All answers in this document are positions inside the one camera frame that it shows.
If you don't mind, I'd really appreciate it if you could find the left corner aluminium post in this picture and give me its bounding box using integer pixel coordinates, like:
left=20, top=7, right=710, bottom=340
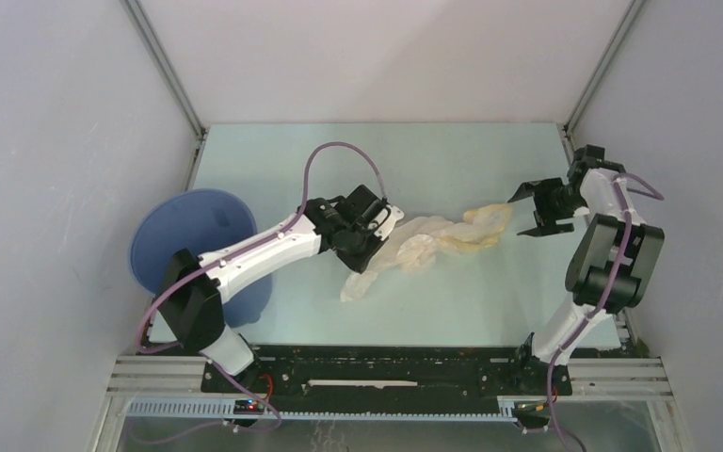
left=120, top=0, right=207, bottom=138

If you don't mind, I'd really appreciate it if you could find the blue plastic trash bin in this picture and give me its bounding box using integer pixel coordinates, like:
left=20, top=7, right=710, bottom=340
left=128, top=188, right=258, bottom=295

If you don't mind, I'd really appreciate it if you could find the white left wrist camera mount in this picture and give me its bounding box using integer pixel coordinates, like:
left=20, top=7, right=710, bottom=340
left=368, top=204, right=405, bottom=241

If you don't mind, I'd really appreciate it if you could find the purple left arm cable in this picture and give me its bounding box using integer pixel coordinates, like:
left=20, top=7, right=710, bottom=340
left=134, top=141, right=391, bottom=438

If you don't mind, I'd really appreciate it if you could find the corner aluminium post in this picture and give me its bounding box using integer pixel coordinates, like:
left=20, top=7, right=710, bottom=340
left=120, top=0, right=207, bottom=138
left=564, top=0, right=648, bottom=136

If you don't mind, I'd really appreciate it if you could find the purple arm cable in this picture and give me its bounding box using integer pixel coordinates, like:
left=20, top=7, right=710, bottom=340
left=545, top=173, right=666, bottom=452
left=134, top=141, right=391, bottom=438

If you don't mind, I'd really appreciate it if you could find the translucent yellowish trash bag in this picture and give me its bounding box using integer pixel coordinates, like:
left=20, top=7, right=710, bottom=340
left=340, top=203, right=513, bottom=302

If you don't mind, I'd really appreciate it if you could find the aluminium frame rail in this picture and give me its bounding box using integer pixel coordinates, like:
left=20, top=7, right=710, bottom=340
left=106, top=355, right=213, bottom=400

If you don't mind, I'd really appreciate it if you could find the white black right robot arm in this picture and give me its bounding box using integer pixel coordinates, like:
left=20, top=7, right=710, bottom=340
left=509, top=145, right=665, bottom=394

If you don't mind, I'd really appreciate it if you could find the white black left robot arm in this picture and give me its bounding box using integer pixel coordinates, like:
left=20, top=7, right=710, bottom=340
left=153, top=185, right=405, bottom=393

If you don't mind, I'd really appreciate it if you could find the light blue slotted cable duct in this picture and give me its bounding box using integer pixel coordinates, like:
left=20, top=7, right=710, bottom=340
left=126, top=397, right=516, bottom=422

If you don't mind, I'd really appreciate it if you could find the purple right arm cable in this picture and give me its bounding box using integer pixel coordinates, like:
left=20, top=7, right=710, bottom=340
left=545, top=173, right=666, bottom=452

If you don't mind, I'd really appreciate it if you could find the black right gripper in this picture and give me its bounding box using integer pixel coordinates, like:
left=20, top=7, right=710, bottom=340
left=510, top=178, right=587, bottom=238

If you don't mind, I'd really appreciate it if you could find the right corner aluminium post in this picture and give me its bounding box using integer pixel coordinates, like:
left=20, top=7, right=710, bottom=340
left=564, top=0, right=648, bottom=136

